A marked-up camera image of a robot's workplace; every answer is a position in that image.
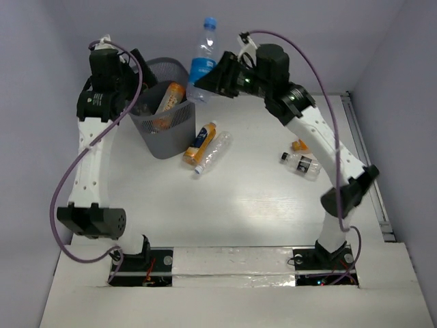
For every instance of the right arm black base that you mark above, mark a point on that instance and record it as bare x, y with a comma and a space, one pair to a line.
311, 270

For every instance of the clear bottle red cap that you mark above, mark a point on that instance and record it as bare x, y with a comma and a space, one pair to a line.
141, 109

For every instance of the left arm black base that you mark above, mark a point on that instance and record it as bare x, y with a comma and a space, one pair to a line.
156, 273

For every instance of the orange bottle white cap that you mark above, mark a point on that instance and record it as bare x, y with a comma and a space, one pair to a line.
173, 96

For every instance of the clear ribbed plastic bottle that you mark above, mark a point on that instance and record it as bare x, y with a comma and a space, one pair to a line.
216, 152

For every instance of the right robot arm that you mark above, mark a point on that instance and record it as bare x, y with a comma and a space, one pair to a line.
295, 108

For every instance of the silver foil tape strip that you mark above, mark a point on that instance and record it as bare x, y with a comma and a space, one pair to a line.
232, 267

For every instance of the blue tinted water bottle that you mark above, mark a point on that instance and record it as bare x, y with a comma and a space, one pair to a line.
204, 60

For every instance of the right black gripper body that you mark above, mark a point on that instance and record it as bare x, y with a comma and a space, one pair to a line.
240, 78

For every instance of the orange bottle blue white label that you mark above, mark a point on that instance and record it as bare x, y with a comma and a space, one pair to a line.
196, 150

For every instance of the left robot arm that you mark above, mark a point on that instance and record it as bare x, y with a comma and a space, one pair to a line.
108, 95

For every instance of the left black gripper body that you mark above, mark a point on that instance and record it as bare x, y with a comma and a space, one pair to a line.
141, 68

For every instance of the grey mesh waste bin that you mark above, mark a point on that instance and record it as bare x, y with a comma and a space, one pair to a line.
182, 131

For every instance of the clear bottle black label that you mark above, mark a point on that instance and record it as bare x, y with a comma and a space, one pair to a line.
301, 165

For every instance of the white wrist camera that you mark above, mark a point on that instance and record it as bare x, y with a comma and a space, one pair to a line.
103, 43
248, 49

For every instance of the small orange juice bottle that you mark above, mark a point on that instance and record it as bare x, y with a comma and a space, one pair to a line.
299, 146

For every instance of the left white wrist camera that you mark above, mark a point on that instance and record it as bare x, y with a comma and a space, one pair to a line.
103, 43

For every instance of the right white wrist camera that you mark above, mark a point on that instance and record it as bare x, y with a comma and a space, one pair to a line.
248, 49

